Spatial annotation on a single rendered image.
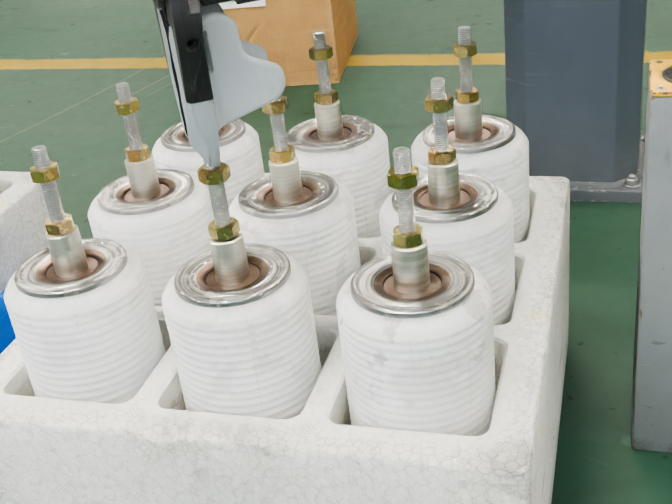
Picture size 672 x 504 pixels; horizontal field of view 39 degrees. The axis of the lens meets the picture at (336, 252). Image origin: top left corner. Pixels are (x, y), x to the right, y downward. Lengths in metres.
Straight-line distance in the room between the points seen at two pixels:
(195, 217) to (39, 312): 0.16
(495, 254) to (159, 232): 0.25
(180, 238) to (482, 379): 0.27
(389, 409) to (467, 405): 0.05
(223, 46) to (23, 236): 0.51
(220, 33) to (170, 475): 0.28
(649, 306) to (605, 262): 0.35
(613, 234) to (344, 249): 0.52
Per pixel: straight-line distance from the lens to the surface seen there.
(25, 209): 1.01
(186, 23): 0.51
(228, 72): 0.54
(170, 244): 0.73
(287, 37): 1.71
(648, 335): 0.77
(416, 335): 0.54
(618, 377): 0.92
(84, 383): 0.66
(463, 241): 0.64
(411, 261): 0.56
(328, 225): 0.68
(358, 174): 0.78
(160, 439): 0.62
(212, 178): 0.57
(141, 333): 0.66
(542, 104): 1.20
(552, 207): 0.82
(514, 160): 0.76
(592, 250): 1.12
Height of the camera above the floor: 0.55
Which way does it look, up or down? 29 degrees down
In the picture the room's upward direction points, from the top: 7 degrees counter-clockwise
